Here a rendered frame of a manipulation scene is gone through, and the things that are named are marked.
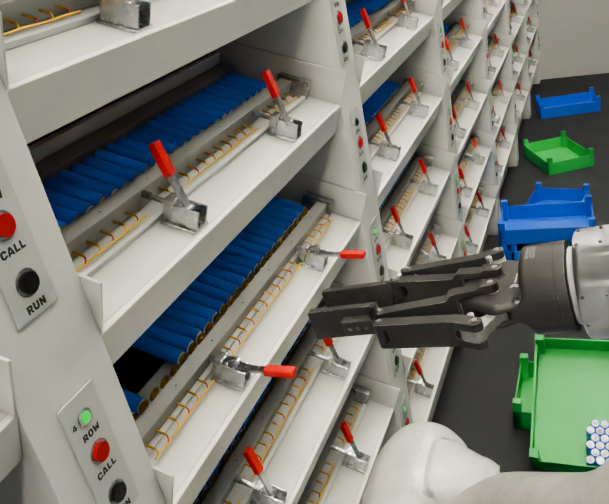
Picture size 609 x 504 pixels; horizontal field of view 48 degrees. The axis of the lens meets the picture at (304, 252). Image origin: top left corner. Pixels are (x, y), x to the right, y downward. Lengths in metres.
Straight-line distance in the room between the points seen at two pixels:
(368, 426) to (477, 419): 0.58
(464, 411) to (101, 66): 1.43
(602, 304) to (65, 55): 0.44
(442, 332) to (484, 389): 1.33
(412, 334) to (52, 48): 0.37
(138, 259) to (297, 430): 0.44
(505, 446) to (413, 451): 0.77
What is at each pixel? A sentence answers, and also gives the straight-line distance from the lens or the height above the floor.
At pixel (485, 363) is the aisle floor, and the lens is 1.98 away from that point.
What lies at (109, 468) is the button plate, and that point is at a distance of 0.58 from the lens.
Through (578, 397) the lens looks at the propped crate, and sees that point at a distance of 1.73.
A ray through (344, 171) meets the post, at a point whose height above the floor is 0.82.
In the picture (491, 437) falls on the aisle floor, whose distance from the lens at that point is 1.75.
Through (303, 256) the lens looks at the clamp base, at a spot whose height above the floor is 0.76.
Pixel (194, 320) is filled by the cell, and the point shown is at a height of 0.79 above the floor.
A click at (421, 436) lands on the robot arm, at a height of 0.52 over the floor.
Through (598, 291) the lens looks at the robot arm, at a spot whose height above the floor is 0.90.
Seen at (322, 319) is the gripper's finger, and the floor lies 0.85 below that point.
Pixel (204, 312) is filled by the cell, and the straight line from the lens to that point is 0.84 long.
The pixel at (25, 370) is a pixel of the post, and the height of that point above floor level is 0.95.
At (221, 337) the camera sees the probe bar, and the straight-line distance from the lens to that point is 0.80.
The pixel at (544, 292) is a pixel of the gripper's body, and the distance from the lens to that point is 0.56.
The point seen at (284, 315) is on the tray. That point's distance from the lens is 0.88.
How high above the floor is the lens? 1.18
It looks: 25 degrees down
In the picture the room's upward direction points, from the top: 12 degrees counter-clockwise
